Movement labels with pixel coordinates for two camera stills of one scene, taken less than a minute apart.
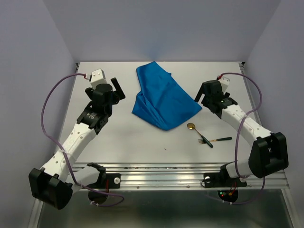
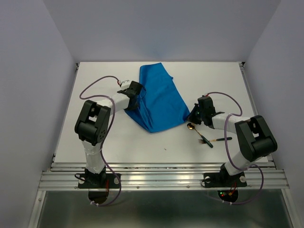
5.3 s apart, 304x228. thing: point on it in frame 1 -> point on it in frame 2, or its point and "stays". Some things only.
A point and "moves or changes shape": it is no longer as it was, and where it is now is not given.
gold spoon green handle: (191, 126) stays
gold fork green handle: (202, 141) stays
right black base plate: (216, 180) stays
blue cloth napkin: (163, 100) moves or changes shape
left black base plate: (114, 181) stays
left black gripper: (117, 95) -> (131, 108)
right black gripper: (200, 93) -> (191, 118)
